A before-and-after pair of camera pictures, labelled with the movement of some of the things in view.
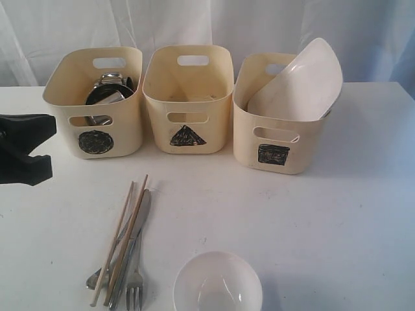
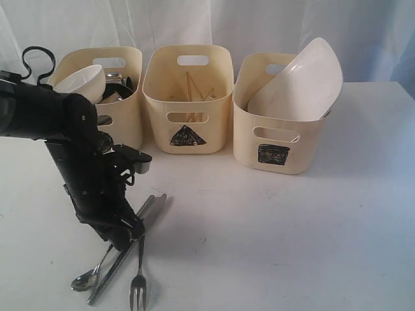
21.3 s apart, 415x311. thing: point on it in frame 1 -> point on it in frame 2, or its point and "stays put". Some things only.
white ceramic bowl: x=218 y=281 -> x=89 y=81
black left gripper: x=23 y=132 -> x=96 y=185
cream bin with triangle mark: x=188 y=88 stays put
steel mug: x=111 y=79 stays put
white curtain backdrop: x=373 y=39 stays put
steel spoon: x=93 y=281 -> x=89 y=279
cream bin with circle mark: x=110 y=130 stays put
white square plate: x=307 y=89 stays put
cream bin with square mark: x=279 y=146 stays put
